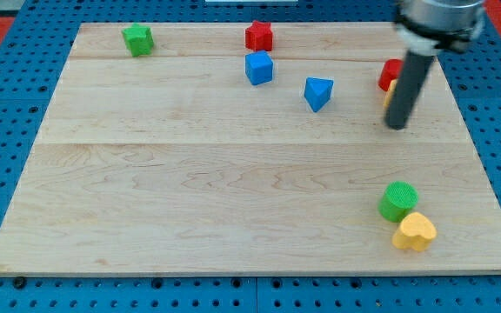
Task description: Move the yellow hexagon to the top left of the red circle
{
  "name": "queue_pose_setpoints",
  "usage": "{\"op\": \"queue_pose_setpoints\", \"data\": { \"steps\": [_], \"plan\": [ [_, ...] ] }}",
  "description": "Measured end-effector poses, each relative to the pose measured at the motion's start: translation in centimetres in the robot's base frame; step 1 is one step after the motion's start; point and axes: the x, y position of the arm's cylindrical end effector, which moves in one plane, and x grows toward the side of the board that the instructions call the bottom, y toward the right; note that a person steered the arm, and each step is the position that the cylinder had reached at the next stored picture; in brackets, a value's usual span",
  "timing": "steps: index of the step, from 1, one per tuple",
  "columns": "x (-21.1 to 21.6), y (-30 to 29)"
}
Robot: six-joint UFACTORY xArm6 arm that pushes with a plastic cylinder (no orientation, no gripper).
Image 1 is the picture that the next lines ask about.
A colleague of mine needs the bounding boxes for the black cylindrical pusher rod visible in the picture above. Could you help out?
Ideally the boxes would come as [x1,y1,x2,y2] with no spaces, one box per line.
[384,50,435,130]

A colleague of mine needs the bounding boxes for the yellow hexagon block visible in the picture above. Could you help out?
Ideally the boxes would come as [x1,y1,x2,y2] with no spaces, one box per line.
[383,79,398,109]

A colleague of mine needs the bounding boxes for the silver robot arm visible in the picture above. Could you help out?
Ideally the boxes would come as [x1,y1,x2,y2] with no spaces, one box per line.
[384,0,484,130]

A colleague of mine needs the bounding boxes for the red cylinder block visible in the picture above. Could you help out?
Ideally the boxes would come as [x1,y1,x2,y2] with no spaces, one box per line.
[377,58,404,91]

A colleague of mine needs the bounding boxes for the blue triangle block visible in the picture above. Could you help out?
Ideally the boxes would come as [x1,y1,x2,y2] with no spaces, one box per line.
[304,77,334,112]

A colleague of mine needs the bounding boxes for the green cylinder block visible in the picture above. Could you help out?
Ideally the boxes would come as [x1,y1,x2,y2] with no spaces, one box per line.
[377,181,418,223]

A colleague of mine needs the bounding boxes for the blue cube block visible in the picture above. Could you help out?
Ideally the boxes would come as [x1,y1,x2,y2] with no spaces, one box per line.
[244,50,274,85]

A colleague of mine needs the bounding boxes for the red star block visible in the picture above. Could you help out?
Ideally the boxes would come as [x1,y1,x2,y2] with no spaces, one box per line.
[244,20,273,51]

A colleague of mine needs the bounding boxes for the yellow heart block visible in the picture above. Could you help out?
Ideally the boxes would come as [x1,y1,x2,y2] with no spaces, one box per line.
[391,212,438,252]

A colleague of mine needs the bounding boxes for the wooden board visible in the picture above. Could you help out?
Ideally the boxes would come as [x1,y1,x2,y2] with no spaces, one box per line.
[0,23,501,277]

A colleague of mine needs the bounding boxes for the green star block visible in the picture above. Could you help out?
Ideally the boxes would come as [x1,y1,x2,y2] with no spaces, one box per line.
[121,23,154,57]

